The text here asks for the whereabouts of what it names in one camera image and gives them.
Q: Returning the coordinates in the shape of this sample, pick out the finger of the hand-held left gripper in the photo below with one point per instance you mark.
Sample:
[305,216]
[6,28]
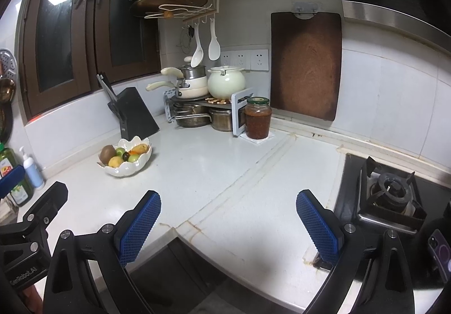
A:
[12,180]
[49,201]

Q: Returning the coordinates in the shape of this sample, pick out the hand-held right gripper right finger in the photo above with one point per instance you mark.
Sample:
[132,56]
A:
[319,227]

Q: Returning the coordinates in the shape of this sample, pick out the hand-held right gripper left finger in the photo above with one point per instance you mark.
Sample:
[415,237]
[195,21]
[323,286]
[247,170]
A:
[137,229]

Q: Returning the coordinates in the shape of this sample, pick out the white petal bowl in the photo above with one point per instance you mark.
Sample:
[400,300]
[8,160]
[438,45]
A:
[127,169]

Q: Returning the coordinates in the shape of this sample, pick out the light green apple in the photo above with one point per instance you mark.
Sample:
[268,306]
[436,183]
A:
[133,158]

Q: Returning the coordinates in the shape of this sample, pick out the yellow pear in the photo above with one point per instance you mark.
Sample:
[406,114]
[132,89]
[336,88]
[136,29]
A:
[115,162]

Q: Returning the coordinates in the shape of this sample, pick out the dark plum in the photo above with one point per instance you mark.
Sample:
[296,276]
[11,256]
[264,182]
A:
[125,156]

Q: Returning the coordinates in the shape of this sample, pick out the brown kiwi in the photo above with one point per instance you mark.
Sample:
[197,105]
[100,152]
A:
[107,154]

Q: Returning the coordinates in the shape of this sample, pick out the dark green apple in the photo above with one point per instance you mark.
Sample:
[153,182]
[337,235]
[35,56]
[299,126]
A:
[120,151]

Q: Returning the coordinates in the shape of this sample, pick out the yellow banana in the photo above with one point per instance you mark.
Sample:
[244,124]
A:
[141,148]

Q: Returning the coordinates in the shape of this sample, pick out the green bottle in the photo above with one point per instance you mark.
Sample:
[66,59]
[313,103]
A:
[19,190]

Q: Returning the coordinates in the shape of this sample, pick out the white pump bottle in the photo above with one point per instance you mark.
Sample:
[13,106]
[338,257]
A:
[33,173]

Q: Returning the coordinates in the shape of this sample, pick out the black gas stove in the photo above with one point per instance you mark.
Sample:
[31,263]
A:
[352,187]

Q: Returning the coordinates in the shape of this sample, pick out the black burner grate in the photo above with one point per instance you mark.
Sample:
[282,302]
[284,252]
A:
[391,194]

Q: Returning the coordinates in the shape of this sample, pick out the white coaster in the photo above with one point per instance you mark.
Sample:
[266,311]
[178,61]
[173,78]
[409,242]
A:
[269,136]

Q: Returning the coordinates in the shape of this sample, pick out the black knife block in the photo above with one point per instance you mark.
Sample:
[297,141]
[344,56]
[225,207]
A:
[135,117]

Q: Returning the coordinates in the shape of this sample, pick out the steel strainer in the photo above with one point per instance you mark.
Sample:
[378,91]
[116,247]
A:
[7,67]

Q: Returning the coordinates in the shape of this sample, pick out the glass jar of red sauce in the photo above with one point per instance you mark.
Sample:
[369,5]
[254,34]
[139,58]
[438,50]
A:
[258,122]

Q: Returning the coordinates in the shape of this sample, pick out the purple phone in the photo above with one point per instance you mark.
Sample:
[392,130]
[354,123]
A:
[440,250]

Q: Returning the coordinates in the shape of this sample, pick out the steel pan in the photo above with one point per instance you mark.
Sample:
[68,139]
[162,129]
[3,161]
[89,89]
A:
[190,117]

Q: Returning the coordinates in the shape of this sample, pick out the black knife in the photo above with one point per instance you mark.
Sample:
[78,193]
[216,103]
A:
[107,87]

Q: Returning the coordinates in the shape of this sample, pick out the grey white pot rack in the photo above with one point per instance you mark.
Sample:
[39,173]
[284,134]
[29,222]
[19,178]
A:
[238,113]

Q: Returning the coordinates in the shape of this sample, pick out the wooden trivet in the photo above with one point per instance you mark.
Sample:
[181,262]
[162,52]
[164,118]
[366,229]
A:
[216,100]

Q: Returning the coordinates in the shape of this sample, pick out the cream saucepan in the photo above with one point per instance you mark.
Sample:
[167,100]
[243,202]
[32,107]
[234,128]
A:
[193,88]

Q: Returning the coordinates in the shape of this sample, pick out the brown wooden cutting board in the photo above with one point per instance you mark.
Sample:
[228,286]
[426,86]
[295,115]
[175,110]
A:
[306,67]

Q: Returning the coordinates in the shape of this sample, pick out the brown framed window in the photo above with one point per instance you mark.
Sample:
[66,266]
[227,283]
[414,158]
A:
[60,25]
[130,18]

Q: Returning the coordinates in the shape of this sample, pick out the white ceramic pot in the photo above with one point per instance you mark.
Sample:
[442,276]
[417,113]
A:
[226,83]

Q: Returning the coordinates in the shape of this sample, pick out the white ladle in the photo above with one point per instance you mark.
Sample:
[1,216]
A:
[197,58]

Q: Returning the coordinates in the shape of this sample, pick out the white rice spoon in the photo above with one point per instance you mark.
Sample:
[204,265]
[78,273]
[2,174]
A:
[214,51]

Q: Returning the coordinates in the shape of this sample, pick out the round wooden board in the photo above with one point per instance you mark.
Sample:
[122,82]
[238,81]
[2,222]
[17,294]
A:
[169,0]

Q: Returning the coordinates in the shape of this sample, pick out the white wall outlet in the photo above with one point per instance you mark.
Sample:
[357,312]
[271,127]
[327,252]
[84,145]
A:
[227,58]
[259,60]
[242,58]

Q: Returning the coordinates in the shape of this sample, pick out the grey wall hook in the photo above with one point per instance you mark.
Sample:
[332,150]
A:
[306,9]

